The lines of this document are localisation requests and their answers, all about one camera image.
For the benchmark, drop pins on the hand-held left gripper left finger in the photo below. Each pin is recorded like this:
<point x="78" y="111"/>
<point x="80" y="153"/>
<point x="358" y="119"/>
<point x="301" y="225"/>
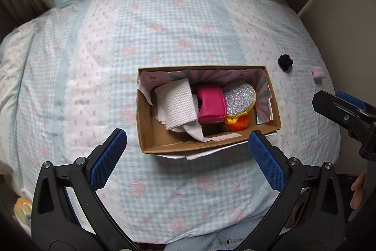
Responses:
<point x="107" y="161"/>

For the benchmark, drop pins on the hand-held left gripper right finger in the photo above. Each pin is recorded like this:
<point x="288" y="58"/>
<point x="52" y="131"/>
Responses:
<point x="267" y="161"/>

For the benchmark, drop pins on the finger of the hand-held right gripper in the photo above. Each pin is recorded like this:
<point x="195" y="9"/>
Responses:
<point x="352" y="100"/>
<point x="329" y="105"/>

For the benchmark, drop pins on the orange plush toy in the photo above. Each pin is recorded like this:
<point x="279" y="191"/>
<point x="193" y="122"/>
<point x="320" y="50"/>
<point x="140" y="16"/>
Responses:
<point x="236" y="123"/>

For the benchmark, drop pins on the cardboard box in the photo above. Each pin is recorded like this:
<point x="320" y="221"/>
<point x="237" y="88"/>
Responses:
<point x="152" y="136"/>

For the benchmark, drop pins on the silver glitter pouch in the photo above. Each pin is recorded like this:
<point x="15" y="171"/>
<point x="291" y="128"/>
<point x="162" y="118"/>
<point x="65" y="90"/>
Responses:
<point x="239" y="101"/>

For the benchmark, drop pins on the pink pouch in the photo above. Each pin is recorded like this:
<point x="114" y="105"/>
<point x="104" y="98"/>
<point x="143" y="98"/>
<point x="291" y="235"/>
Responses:
<point x="210" y="105"/>

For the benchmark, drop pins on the white paper towel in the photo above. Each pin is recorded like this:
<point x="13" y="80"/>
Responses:
<point x="176" y="104"/>

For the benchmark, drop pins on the person's right hand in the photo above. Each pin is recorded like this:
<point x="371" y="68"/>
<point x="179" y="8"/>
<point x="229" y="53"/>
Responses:
<point x="358" y="192"/>

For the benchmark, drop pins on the pink hair pom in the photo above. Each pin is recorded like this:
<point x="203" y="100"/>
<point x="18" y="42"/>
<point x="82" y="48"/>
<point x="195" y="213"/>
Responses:
<point x="317" y="73"/>

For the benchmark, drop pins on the black hair scrunchie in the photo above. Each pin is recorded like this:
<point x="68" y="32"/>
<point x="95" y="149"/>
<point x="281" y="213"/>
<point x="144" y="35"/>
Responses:
<point x="285" y="61"/>

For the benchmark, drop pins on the yellow and blue pillow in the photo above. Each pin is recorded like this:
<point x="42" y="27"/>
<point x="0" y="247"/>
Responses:
<point x="23" y="211"/>

